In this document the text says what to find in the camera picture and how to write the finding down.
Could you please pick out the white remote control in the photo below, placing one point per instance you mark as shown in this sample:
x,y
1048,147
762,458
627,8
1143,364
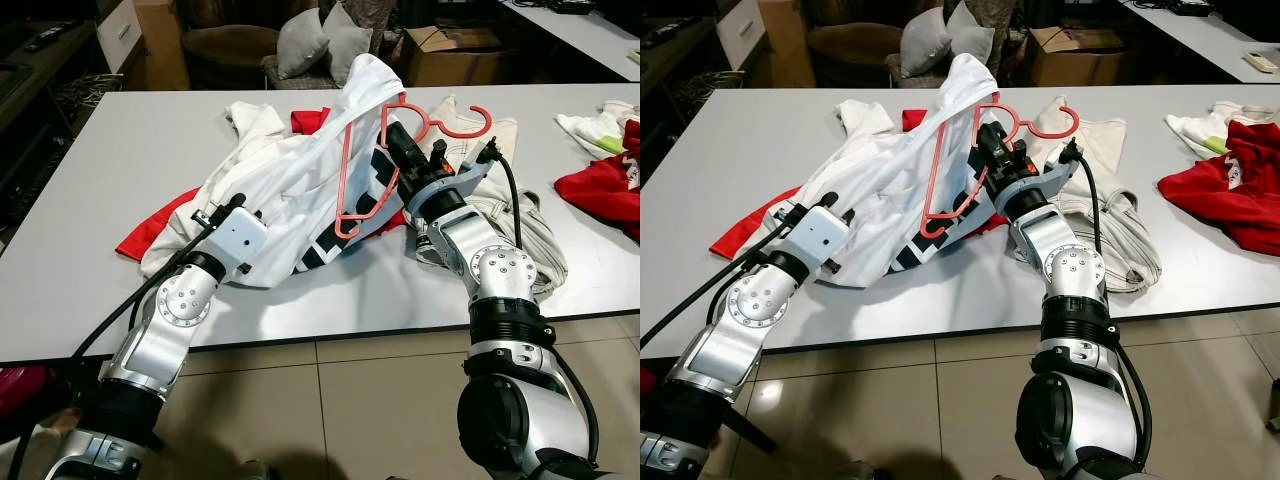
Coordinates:
x,y
1262,62

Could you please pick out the dark TV stand white drawers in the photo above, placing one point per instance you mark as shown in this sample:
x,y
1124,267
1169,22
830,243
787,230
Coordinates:
x,y
745,30
120,35

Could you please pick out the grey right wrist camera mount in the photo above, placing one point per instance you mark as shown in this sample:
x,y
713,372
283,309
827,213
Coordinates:
x,y
1050,180
465,180

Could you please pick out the white garment green patch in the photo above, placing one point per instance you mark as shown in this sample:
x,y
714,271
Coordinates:
x,y
590,125
1195,125

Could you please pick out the open cardboard box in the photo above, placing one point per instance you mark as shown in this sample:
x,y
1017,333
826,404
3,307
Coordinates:
x,y
450,65
1080,62

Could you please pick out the white T-shirt black print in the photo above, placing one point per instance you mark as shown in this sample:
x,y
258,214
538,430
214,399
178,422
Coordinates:
x,y
880,170
300,170

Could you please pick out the white desk black legs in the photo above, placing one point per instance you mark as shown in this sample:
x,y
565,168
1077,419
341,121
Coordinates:
x,y
1200,35
590,40

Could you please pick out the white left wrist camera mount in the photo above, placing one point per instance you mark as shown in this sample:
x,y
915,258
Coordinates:
x,y
825,245
240,240

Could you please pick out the red plastic hanger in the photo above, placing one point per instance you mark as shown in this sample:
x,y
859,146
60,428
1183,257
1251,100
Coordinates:
x,y
344,185
933,185

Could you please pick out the cream garment with stitching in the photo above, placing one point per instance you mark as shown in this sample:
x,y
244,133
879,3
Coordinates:
x,y
530,240
1130,240

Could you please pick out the brown armchair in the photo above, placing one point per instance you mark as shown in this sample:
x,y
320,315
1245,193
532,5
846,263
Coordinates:
x,y
225,55
850,50

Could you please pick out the red garment white print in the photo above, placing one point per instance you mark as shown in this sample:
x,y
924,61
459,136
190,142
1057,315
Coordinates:
x,y
1230,190
600,190

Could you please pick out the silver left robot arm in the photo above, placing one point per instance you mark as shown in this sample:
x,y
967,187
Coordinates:
x,y
760,300
180,300

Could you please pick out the tall cardboard box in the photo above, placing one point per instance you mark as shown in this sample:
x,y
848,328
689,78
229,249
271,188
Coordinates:
x,y
160,45
785,45

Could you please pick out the plain white garment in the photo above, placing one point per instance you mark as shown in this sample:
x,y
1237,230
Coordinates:
x,y
865,125
255,125

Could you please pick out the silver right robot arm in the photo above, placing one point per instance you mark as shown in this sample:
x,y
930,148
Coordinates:
x,y
1075,270
500,270

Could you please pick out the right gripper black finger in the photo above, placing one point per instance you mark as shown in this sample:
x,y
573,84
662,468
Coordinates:
x,y
410,143
986,141
999,141
396,143

